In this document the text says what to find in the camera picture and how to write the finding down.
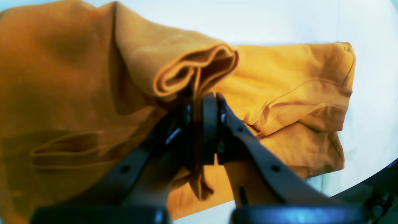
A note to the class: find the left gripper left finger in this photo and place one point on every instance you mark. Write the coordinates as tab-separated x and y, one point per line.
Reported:
145	175

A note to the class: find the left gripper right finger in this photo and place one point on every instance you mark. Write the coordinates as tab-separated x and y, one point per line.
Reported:
257	177

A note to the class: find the orange t-shirt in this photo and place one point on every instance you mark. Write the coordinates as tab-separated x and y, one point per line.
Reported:
79	81

